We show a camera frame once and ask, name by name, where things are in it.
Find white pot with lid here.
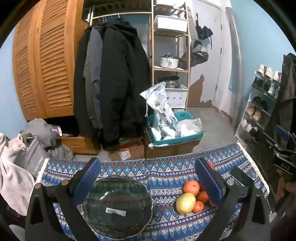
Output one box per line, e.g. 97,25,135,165
160,55,179,68

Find white plastic crate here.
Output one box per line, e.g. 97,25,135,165
165,85,188,108

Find white printed bag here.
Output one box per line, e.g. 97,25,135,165
140,82,178,139

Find clear plastic bag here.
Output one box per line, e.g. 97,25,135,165
177,118,203,137

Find group of assorted shoes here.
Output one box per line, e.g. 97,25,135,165
240,64,281,137

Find grey tote bag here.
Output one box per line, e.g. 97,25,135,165
24,137,50,178

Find black hooded coat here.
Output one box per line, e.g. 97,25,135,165
99,19,151,149

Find black hanging bag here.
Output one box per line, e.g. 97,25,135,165
181,51,209,70

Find yellow mango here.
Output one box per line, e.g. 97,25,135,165
176,193,196,216

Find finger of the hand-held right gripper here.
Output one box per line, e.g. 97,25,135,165
265,126,296,154
231,166,252,186

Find dark hanging jacket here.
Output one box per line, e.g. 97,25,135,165
264,53,296,144

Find white storage box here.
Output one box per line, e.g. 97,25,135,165
154,15,188,33

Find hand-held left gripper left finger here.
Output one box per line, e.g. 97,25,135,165
25,158,101,241

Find white clothes rail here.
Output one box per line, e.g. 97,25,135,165
91,11,153,22

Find grey metal container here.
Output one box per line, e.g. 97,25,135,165
155,0,185,15

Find small cardboard box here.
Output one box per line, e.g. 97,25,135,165
110,139,145,161

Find wooden shelf rack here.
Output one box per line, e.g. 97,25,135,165
151,0,192,109

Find blue patterned tablecloth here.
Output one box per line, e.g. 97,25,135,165
35,142,270,241

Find metal pot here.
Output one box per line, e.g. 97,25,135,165
165,77,180,89

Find wooden louvered wardrobe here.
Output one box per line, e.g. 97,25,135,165
13,0,93,121

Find grey leaning board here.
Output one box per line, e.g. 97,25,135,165
225,7,244,100

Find white door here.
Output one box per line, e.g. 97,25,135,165
192,0,225,109

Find grey jacket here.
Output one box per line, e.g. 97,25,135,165
83,25,103,130

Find large cardboard box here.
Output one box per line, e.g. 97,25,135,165
144,130,201,159

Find clear glass plate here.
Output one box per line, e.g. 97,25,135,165
82,177,153,240

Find white fleece blanket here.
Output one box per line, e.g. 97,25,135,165
0,133,35,209

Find teal plastic basket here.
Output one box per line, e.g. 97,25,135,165
146,111,205,147

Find small tangerine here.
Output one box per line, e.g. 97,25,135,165
192,201,205,214
196,191,209,203

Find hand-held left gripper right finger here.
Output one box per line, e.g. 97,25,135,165
195,158,270,241

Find grey shoe rack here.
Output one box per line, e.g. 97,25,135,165
235,71,282,144

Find person's right hand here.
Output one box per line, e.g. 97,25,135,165
275,176,296,201

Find wooden drawer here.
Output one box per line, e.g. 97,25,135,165
60,136,98,156

